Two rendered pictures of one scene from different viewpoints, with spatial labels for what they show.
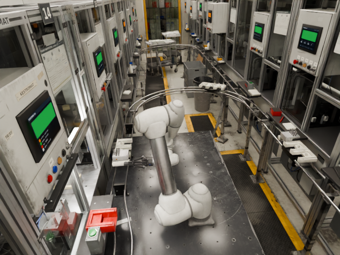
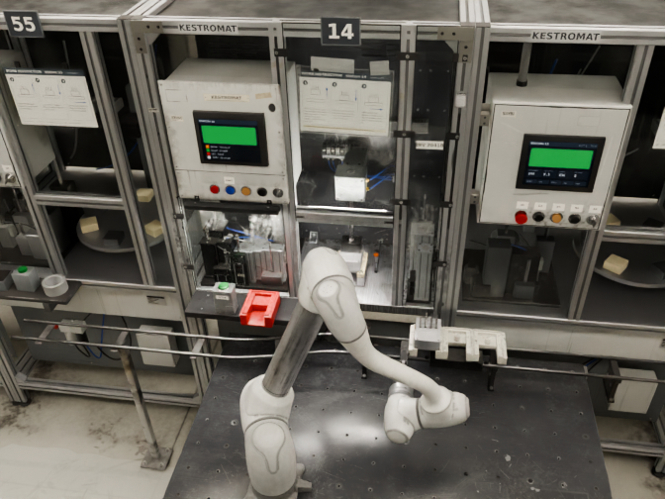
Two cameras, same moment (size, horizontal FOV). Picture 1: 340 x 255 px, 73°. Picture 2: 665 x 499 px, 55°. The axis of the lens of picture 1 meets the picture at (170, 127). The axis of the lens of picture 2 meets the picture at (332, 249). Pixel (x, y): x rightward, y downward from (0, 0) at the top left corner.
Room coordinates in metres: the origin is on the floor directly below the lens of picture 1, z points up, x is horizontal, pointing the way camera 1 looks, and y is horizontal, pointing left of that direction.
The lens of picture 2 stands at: (1.58, -1.39, 2.62)
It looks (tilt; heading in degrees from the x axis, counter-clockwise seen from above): 36 degrees down; 102
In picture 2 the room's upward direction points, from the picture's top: 2 degrees counter-clockwise
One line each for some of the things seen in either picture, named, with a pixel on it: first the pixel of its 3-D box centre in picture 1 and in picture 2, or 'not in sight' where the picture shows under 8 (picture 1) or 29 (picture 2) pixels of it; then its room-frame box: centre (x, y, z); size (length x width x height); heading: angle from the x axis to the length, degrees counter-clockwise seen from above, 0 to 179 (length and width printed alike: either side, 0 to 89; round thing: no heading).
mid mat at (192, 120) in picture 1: (202, 126); not in sight; (3.47, -0.58, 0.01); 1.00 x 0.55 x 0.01; 3
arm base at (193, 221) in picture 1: (199, 210); (279, 481); (1.11, -0.18, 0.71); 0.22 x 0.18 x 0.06; 3
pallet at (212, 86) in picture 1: (212, 87); not in sight; (3.15, -0.65, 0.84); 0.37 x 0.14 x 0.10; 61
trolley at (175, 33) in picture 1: (171, 46); not in sight; (8.14, -0.22, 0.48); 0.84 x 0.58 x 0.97; 11
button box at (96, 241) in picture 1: (93, 240); (226, 296); (0.74, 0.43, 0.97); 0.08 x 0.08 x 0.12; 3
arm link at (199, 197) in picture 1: (198, 199); (270, 452); (1.08, -0.17, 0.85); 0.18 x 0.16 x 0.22; 114
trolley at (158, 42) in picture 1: (161, 55); not in sight; (6.85, 0.13, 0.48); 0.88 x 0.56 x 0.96; 111
